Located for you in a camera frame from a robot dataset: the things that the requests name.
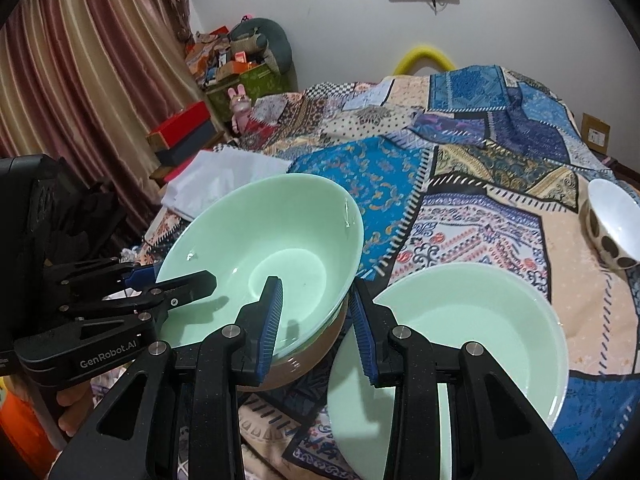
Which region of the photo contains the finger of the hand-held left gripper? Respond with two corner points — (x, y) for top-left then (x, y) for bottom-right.
(59, 270), (218, 322)
(42, 257), (160, 306)

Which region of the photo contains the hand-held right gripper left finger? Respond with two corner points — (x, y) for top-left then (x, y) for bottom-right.
(47, 276), (285, 480)

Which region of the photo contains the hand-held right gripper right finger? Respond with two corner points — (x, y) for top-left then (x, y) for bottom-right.
(348, 280), (581, 480)

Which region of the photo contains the brown bowl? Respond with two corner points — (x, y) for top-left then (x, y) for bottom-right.
(235, 300), (352, 392)

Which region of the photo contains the green bowl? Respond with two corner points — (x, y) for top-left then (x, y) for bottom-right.
(155, 173), (364, 361)

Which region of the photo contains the green plate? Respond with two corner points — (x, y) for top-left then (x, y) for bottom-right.
(327, 262), (566, 480)

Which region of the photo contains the person's left hand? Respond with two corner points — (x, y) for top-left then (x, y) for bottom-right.
(55, 384), (97, 437)

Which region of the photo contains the white cloth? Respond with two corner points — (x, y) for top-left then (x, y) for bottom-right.
(161, 150), (292, 222)

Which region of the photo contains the dark grey box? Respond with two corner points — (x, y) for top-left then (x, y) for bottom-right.
(155, 125), (227, 168)

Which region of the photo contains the red box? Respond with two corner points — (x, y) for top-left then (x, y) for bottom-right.
(146, 101), (212, 151)

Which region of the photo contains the striped curtain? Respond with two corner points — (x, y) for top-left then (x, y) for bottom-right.
(0, 0), (211, 201)

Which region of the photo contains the pink bunny toy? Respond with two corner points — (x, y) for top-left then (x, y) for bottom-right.
(227, 85), (254, 134)

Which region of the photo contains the patchwork printed blanket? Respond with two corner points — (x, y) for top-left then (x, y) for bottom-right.
(135, 65), (640, 480)

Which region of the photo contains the orange bag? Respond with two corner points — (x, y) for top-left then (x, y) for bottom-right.
(0, 385), (57, 477)

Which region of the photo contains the green box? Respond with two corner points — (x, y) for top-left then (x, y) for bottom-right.
(206, 65), (292, 122)

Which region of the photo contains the pile of small boxes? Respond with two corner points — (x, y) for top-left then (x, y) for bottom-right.
(185, 25), (271, 87)

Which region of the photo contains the grey pillow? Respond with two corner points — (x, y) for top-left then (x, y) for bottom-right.
(230, 17), (294, 75)

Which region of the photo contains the white spotted bowl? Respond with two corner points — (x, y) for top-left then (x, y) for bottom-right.
(580, 178), (640, 272)

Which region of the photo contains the cardboard box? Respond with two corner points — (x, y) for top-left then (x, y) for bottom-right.
(580, 112), (612, 154)

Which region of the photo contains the yellow ring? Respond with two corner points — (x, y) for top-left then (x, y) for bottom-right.
(392, 45), (457, 77)

